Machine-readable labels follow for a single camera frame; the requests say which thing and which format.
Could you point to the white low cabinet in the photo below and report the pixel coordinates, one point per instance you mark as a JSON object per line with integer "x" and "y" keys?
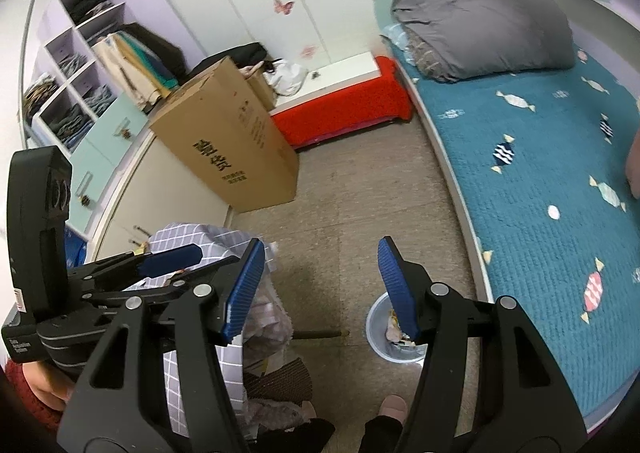
{"x": 155, "y": 190}

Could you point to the person's left hand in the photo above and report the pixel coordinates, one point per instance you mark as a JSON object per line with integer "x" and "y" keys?
{"x": 49, "y": 385}

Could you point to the black clothes pile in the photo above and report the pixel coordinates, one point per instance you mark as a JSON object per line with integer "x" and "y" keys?
{"x": 242, "y": 56}

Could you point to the cream hanging sweater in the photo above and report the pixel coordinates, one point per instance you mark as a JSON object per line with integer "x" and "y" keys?
{"x": 632, "y": 168}

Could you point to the large cardboard box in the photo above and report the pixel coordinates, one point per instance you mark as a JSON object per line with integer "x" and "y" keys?
{"x": 218, "y": 128}

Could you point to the teal candy-print mattress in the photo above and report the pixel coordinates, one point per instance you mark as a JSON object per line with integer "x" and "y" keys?
{"x": 536, "y": 164}

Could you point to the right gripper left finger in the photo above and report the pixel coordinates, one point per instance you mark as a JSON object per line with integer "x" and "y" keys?
{"x": 101, "y": 416}

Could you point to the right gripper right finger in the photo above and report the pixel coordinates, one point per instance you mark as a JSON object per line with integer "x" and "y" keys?
{"x": 489, "y": 382}

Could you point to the red covered low bench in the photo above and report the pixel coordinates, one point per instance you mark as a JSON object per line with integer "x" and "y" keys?
{"x": 355, "y": 108}

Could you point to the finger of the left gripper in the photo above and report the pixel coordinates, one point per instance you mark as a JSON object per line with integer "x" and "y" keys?
{"x": 121, "y": 271}
{"x": 154, "y": 289}

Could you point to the white plastic bag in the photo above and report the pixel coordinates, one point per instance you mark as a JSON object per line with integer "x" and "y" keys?
{"x": 286, "y": 78}

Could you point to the grey checked tablecloth table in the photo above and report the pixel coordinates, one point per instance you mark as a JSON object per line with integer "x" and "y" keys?
{"x": 180, "y": 374}

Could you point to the pink slipper foot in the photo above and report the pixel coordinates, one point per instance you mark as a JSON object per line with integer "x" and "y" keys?
{"x": 393, "y": 406}

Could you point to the hanging jackets row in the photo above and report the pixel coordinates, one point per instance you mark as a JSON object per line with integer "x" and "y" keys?
{"x": 144, "y": 65}

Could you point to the lilac stair shelf unit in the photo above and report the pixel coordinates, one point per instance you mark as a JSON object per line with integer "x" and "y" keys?
{"x": 90, "y": 116}

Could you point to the light blue plastic bucket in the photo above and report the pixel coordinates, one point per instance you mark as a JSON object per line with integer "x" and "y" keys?
{"x": 386, "y": 338}

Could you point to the grey folded duvet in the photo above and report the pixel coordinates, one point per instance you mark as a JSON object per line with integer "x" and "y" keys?
{"x": 455, "y": 40}

